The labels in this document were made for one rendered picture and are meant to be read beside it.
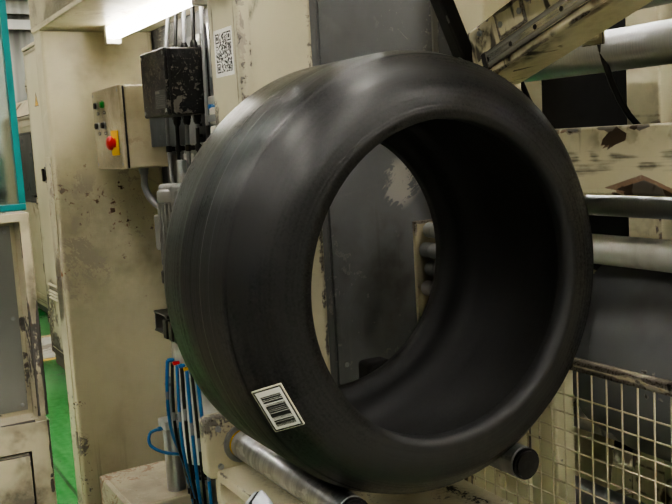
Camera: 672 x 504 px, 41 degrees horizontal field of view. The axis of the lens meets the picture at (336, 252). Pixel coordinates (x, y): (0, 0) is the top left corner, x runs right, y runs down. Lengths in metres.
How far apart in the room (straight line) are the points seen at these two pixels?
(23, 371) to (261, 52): 0.73
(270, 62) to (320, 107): 0.40
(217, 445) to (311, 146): 0.58
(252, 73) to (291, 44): 0.08
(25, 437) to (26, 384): 0.10
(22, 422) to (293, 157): 0.87
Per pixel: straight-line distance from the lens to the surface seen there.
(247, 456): 1.36
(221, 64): 1.48
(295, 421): 1.04
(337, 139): 1.02
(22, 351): 1.71
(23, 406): 1.73
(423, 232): 1.71
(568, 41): 1.46
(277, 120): 1.05
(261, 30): 1.43
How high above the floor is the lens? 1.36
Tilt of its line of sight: 7 degrees down
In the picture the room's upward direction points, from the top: 3 degrees counter-clockwise
